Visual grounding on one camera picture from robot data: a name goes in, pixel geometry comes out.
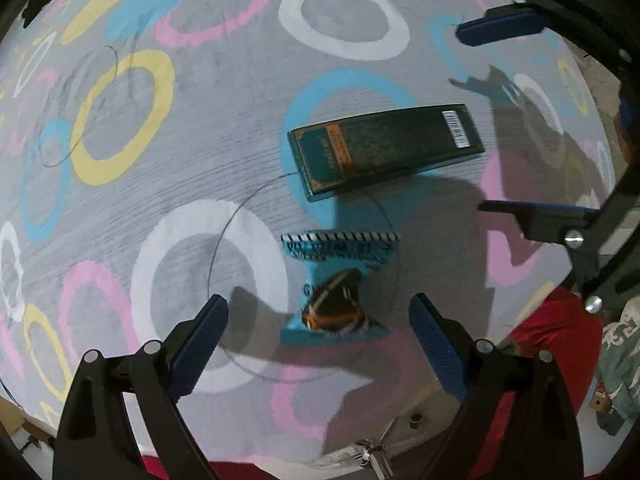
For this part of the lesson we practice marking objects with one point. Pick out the dark cloth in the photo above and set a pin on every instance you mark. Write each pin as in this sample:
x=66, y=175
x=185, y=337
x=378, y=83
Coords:
x=40, y=2

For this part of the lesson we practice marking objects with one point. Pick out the chrome metal frame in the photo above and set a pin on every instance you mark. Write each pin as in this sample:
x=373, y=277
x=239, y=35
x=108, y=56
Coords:
x=372, y=455

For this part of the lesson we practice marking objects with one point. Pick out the green patterned cloth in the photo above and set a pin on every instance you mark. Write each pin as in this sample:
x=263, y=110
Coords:
x=620, y=360

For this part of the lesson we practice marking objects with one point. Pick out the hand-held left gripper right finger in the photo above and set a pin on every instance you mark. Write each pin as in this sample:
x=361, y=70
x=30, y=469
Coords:
x=440, y=345

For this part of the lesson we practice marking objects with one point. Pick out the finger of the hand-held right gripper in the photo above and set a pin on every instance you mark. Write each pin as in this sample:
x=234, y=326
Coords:
x=500, y=27
x=535, y=220

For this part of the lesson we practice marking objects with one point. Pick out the blue fish print snack wrapper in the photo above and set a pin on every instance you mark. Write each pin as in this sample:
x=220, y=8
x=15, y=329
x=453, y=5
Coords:
x=340, y=260

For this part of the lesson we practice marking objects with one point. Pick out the grey bed sheet with rings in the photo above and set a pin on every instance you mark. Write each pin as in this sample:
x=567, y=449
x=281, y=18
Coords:
x=150, y=185

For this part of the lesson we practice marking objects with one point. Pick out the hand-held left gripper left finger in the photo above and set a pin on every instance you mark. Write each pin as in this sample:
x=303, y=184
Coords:
x=200, y=345

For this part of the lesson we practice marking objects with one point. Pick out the red pants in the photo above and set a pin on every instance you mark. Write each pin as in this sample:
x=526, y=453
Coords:
x=550, y=350

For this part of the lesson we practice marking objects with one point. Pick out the dark green long box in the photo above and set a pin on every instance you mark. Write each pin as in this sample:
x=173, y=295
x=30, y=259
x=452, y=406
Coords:
x=380, y=150

